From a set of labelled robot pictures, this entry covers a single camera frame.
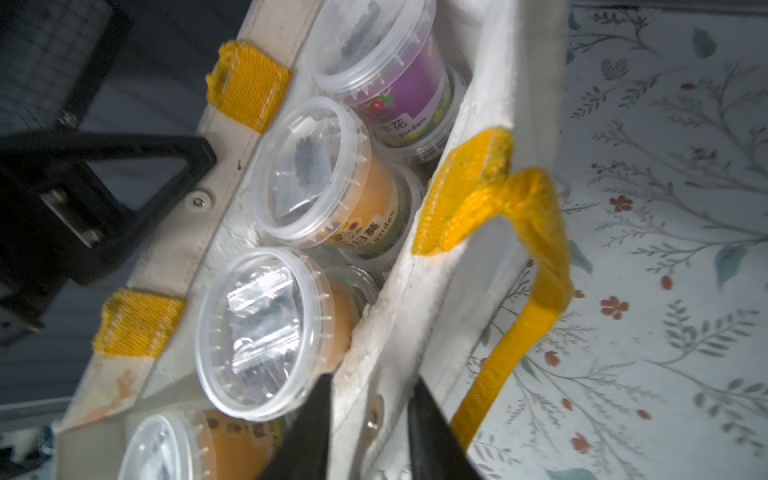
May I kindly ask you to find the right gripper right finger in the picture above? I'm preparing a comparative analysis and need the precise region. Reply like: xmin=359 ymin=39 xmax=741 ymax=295
xmin=407 ymin=378 xmax=482 ymax=480

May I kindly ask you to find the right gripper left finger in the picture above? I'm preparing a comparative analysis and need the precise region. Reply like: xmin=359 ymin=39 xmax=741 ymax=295
xmin=259 ymin=373 xmax=333 ymax=480

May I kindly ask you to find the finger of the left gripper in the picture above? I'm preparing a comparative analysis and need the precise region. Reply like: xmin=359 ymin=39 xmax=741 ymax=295
xmin=1 ymin=130 xmax=217 ymax=285

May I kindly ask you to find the white canvas tote bag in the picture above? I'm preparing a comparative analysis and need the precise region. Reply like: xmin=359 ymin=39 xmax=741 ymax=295
xmin=53 ymin=1 xmax=573 ymax=479

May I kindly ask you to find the orange label seed jar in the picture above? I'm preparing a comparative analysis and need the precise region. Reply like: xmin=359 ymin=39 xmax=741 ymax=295
xmin=250 ymin=96 xmax=425 ymax=273

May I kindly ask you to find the purple label seed jar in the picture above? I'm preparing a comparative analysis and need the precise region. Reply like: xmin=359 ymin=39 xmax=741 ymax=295
xmin=307 ymin=0 xmax=465 ymax=166

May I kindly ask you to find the front seed jar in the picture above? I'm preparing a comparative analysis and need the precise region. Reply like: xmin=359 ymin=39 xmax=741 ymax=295
xmin=118 ymin=408 xmax=287 ymax=480

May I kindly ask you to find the clear lid seed jar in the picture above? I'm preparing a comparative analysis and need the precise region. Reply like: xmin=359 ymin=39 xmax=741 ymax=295
xmin=195 ymin=247 xmax=380 ymax=422

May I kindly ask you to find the black wire side basket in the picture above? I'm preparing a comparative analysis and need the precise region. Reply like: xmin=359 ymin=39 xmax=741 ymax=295
xmin=0 ymin=0 xmax=133 ymax=136

